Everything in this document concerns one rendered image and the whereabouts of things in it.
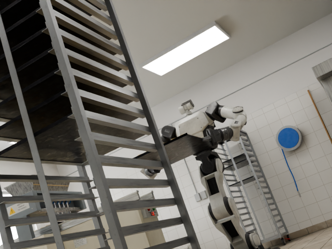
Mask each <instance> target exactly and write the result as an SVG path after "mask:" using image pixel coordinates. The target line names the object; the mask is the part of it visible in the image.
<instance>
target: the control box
mask: <svg viewBox="0 0 332 249"><path fill-rule="evenodd" d="M141 212H142V215H143V218H151V217H157V216H159V215H158V212H157V209H156V208H155V210H153V209H152V208H151V209H150V211H148V209H141ZM151 212H152V214H151Z"/></svg>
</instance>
